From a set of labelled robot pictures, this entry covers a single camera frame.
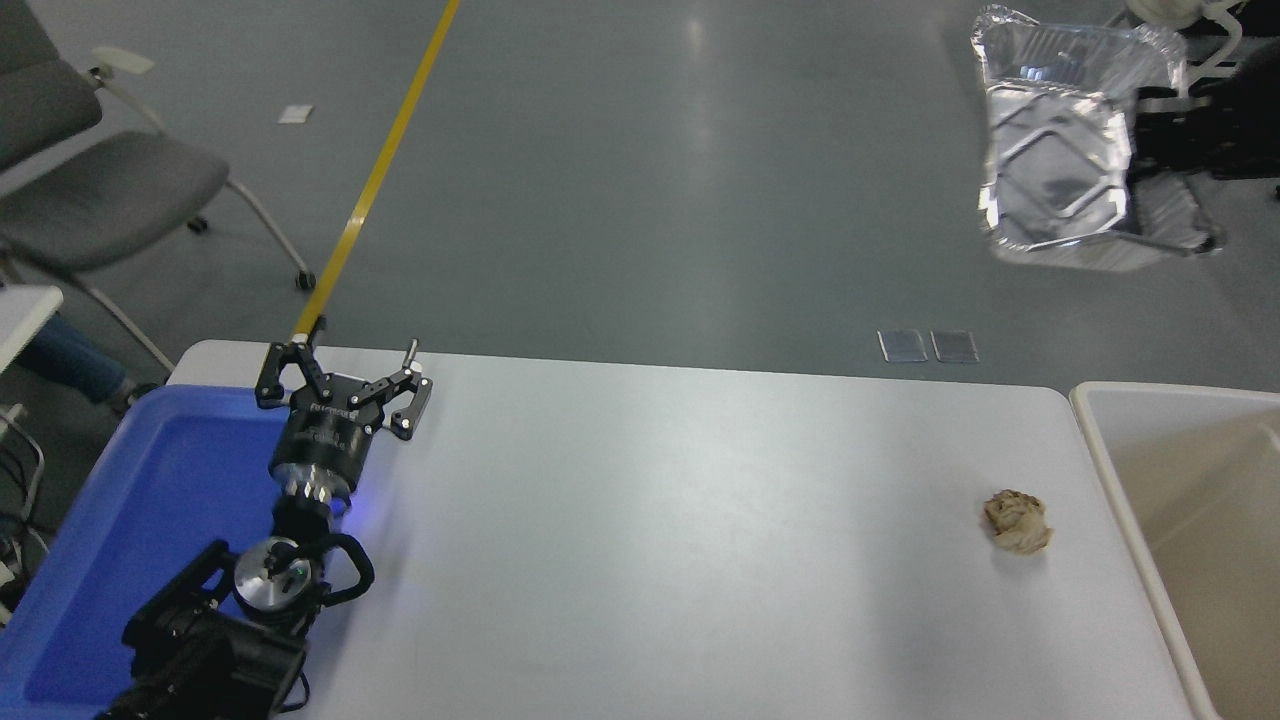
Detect white office chair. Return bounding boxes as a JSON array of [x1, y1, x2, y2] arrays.
[[1130, 0, 1253, 93]]

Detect seated person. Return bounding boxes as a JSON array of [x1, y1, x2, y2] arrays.
[[15, 312, 161, 416]]

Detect blue plastic tray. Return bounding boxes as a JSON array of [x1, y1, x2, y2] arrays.
[[0, 385, 351, 720]]

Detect large pale bin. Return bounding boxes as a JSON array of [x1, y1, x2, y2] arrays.
[[1070, 381, 1280, 720]]

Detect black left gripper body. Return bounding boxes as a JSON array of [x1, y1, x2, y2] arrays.
[[270, 372, 389, 491]]

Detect silver foil tray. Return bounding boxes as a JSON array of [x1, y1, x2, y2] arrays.
[[970, 5, 1226, 273]]

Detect crumpled tan paper ball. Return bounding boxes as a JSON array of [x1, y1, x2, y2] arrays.
[[982, 488, 1054, 556]]

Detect black cables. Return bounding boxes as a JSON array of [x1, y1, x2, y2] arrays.
[[0, 405, 46, 601]]

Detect white desk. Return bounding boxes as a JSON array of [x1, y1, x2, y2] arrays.
[[0, 285, 63, 376]]

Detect grey office chair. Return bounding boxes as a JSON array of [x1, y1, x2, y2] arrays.
[[0, 0, 317, 373]]

